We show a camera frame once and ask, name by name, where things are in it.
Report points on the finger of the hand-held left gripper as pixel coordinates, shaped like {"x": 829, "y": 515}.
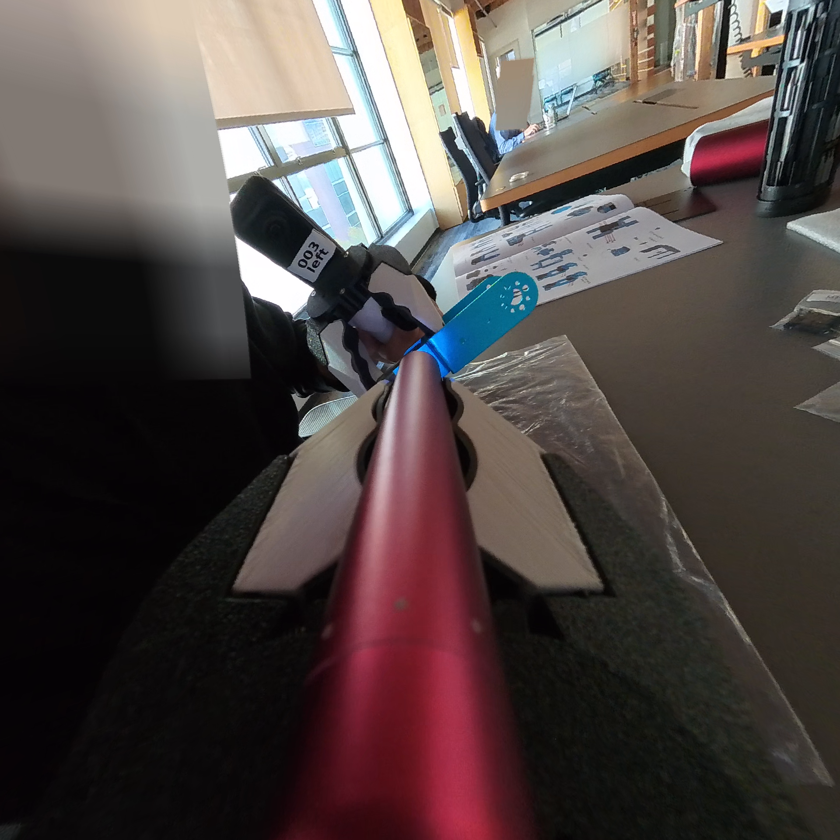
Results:
{"x": 403, "y": 295}
{"x": 341, "y": 354}

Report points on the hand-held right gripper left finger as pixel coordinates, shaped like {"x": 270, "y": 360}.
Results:
{"x": 295, "y": 525}

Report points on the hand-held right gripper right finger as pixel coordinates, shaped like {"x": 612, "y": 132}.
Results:
{"x": 531, "y": 518}

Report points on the blue metal servo bracket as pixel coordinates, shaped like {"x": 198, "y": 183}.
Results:
{"x": 485, "y": 321}

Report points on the red electric screwdriver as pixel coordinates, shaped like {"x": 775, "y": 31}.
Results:
{"x": 407, "y": 623}

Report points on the person's left forearm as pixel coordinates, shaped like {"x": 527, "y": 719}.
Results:
{"x": 275, "y": 341}

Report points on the grey desk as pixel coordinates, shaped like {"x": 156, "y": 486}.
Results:
{"x": 689, "y": 341}

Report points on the person's left hand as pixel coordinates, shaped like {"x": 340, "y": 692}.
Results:
{"x": 388, "y": 346}

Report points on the large clear plastic bag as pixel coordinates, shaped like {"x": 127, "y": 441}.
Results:
{"x": 590, "y": 459}

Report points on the large paned window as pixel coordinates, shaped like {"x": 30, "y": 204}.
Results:
{"x": 315, "y": 170}

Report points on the black office chair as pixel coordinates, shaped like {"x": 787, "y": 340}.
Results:
{"x": 469, "y": 157}

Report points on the open instruction manual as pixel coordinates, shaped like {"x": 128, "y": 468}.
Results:
{"x": 577, "y": 249}

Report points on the person's black top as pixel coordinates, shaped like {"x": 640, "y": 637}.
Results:
{"x": 98, "y": 525}

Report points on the beige roller blind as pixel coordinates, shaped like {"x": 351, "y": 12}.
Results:
{"x": 275, "y": 59}

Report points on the long wooden table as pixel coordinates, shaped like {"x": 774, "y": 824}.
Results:
{"x": 623, "y": 138}

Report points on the pile of small screw bags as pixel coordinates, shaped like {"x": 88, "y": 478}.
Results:
{"x": 810, "y": 315}

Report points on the red cylindrical case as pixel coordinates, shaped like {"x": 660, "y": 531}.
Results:
{"x": 728, "y": 157}

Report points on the white foam sheet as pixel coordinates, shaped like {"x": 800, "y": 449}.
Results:
{"x": 817, "y": 229}

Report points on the black patterned cylinder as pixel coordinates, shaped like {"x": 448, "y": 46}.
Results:
{"x": 797, "y": 105}

